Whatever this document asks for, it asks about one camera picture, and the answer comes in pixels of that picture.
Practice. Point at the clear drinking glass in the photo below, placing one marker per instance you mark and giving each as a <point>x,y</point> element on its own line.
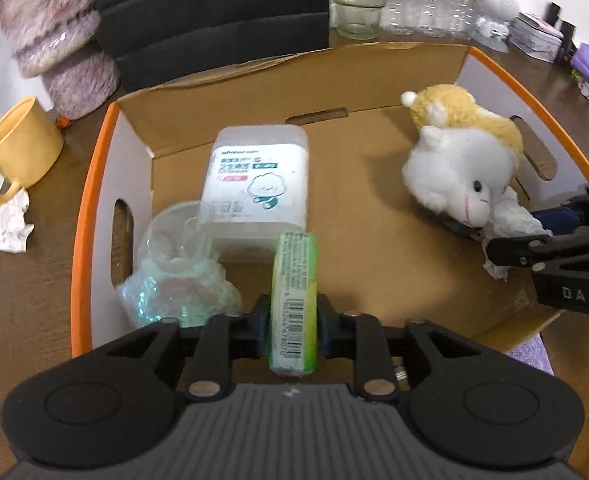
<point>357,7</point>

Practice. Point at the orange-rimmed cardboard box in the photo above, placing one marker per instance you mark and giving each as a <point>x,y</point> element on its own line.
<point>374,125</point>

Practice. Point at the white tissue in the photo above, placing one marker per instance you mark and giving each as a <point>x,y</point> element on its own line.
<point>512,220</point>
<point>4,232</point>

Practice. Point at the fuzzy pink purple holder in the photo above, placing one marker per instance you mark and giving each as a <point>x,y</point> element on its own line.
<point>59,35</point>

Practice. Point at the white round desk gadget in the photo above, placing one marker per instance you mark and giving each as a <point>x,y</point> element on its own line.
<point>499,7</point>

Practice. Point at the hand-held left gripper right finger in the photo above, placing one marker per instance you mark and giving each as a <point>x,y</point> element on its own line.
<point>324,330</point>

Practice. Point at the green snack packet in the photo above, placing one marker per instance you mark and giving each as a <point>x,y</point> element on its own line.
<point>294,305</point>

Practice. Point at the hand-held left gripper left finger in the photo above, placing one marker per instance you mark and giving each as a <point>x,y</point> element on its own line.
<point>262,329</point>

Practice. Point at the grey tin box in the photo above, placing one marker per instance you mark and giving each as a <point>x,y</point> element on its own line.
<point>534,35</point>

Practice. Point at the black small bottle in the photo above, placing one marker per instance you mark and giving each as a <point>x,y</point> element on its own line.
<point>567,35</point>

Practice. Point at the white and yellow plush sheep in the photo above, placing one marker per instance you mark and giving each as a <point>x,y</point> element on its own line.
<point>454,170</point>

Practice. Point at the black chair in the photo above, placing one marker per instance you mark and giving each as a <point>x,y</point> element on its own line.
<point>209,20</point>

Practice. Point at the yellow mug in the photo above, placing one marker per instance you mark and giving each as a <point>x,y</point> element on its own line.
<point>22,150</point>

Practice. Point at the purple cloth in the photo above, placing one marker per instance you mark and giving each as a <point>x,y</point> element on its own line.
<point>532,355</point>

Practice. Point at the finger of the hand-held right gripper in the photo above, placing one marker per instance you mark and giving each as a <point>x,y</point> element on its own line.
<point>529,251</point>
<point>554,219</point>

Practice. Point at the white wet wipes pack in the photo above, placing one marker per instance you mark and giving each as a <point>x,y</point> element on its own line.
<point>254,180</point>

